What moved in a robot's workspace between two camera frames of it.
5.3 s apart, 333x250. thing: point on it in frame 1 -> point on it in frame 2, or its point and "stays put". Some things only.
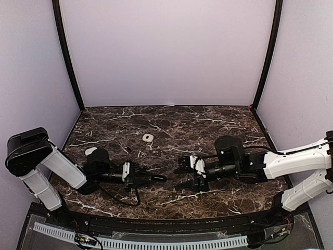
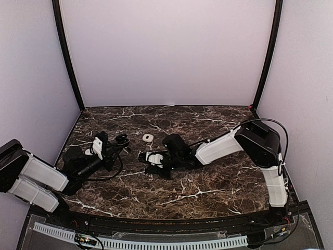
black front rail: (166, 224) stays put
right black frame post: (272, 55) stays put
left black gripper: (145, 172) -> (107, 155)
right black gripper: (190, 185) -> (157, 170)
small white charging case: (148, 137) stays put
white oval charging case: (89, 150) stays put
